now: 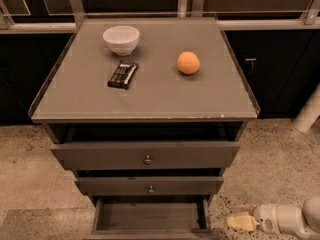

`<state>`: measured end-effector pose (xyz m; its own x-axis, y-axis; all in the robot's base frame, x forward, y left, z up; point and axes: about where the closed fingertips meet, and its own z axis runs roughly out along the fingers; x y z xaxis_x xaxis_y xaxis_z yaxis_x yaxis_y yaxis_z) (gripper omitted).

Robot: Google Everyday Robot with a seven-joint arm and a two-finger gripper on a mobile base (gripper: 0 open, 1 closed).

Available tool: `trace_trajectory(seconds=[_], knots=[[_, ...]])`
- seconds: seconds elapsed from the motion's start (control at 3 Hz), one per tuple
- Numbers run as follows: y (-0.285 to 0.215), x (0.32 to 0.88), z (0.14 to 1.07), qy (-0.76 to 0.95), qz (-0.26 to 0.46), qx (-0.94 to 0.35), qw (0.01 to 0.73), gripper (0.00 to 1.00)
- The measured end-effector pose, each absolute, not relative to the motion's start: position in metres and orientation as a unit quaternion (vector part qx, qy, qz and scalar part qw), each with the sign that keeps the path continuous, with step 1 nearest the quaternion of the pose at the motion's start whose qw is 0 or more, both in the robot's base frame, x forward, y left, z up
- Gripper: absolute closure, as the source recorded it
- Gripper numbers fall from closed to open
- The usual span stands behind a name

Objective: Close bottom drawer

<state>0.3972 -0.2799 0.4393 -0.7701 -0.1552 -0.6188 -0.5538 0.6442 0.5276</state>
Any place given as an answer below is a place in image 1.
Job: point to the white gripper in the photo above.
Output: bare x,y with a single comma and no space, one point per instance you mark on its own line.
265,217

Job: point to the grey bottom drawer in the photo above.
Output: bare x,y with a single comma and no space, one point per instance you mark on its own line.
151,218

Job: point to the grey drawer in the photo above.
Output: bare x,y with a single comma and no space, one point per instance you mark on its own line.
145,155
167,185
151,218

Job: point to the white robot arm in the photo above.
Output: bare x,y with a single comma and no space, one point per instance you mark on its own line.
311,214

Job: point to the grey drawer cabinet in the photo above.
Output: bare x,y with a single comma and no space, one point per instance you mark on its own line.
161,104

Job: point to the grey middle drawer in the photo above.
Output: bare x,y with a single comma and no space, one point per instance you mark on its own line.
167,185

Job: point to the grey top drawer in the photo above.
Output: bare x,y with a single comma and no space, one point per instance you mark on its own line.
145,155

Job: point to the orange fruit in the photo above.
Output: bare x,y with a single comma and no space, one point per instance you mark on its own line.
188,62

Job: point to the black snack bar wrapper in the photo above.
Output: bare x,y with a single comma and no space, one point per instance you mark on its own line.
123,75

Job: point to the white ceramic bowl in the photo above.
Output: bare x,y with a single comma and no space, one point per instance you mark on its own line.
122,40

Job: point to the white cylindrical post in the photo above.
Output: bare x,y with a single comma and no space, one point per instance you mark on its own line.
309,113

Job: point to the metal railing frame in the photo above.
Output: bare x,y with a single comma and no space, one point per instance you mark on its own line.
54,16

